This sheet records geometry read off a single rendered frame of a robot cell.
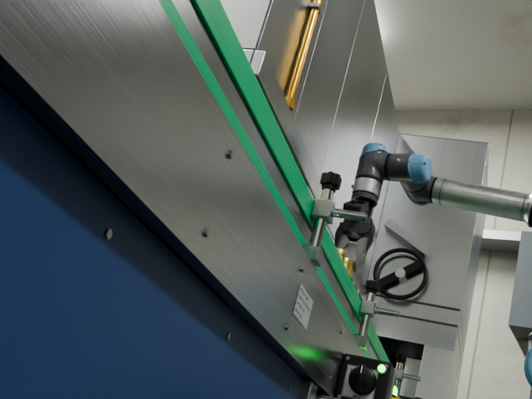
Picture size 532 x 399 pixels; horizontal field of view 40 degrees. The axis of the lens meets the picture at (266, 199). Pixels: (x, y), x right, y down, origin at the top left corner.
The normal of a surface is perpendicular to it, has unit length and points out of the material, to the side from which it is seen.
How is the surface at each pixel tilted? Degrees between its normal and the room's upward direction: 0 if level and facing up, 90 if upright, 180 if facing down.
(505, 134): 90
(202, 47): 90
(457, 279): 90
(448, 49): 180
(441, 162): 90
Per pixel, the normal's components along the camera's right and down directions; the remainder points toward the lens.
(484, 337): -0.43, -0.43
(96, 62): 0.93, 0.13
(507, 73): -0.26, 0.90
